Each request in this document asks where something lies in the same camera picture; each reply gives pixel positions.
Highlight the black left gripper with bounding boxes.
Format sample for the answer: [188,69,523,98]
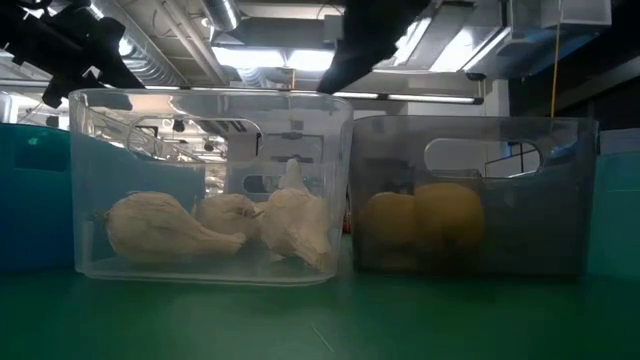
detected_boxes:
[29,0,147,109]

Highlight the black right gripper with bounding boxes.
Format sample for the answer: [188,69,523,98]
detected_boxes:
[316,0,432,96]

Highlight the yellow lemon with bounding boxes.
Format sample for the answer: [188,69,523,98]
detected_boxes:
[358,191,421,254]
[412,181,487,254]

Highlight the long ceiling light strip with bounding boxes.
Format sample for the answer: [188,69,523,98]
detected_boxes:
[331,90,486,106]

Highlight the clear plastic basket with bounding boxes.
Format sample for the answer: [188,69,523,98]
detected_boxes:
[68,88,355,288]

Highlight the dark blue plastic basket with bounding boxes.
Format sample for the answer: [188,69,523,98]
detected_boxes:
[0,122,208,274]

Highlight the smoky grey plastic basket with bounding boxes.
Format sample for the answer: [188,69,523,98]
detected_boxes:
[347,115,600,278]

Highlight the teal plastic basket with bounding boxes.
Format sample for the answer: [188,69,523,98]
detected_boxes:
[586,128,640,279]

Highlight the round silver ventilation duct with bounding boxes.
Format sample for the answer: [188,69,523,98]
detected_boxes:
[199,0,243,33]

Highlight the rectangular metal ceiling duct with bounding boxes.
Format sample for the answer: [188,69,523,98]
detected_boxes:
[461,0,613,82]

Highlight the yellow hanging cable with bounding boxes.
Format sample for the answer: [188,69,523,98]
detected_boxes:
[549,23,563,119]

